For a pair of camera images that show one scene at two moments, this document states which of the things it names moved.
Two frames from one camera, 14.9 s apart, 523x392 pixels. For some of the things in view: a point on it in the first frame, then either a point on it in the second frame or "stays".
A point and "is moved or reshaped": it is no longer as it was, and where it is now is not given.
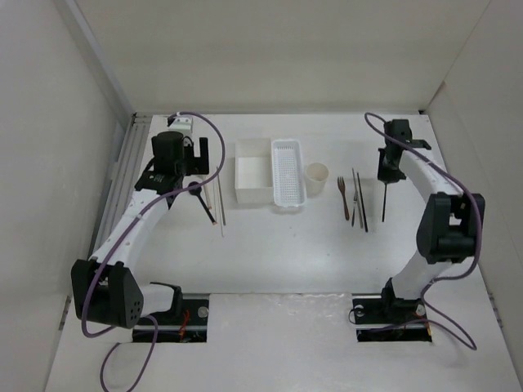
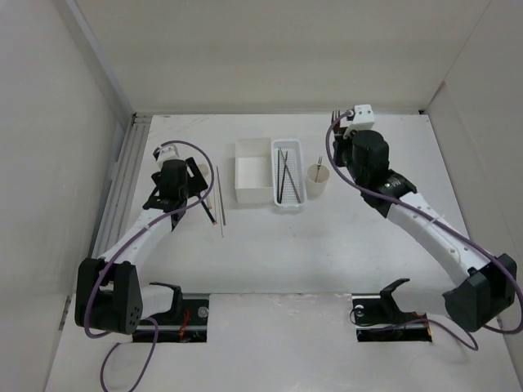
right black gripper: [384, 176] → [341, 143]
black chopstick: [363, 209] → [278, 177]
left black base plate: [189, 325] stays
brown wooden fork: [341, 183] → [337, 117]
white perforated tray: [288, 176] stays
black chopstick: [384, 201] is moved or reshaped
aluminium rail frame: [123, 177] stays
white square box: [253, 171] stays
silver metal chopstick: [221, 198] stays
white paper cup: [315, 178] stays
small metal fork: [355, 202] → [319, 167]
